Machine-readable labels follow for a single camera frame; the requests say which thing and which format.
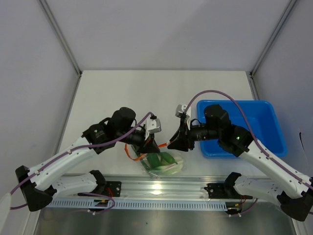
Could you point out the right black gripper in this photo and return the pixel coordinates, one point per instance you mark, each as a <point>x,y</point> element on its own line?
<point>184,141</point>

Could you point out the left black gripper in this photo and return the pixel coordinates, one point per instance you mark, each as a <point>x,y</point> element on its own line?
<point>149,146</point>

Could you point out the clear zip bag orange zipper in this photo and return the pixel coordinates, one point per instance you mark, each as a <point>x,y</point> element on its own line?
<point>131,155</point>

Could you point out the green lettuce head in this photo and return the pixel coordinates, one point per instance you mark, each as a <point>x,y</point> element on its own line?
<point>168,169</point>

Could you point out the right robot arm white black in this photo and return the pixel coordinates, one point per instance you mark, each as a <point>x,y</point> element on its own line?
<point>289,189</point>

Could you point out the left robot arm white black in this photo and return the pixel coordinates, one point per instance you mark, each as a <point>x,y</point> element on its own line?
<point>42,183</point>

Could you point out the blue plastic bin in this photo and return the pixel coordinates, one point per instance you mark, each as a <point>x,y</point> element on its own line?
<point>261,117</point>

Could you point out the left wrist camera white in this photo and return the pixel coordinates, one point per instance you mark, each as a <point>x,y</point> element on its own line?
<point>152,126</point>

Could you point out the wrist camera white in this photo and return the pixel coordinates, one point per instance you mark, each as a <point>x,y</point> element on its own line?
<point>152,126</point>
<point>184,111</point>

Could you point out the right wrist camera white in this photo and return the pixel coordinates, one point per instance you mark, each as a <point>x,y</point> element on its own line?
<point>184,111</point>

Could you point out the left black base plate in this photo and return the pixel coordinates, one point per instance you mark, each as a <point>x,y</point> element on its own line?
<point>113,188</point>

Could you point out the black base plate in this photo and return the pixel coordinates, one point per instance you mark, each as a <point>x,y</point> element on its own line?
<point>223,191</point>
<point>113,188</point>

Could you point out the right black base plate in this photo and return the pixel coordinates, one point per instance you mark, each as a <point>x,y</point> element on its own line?
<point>223,191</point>

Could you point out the white slotted cable duct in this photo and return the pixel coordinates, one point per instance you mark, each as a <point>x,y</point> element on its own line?
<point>139,204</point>

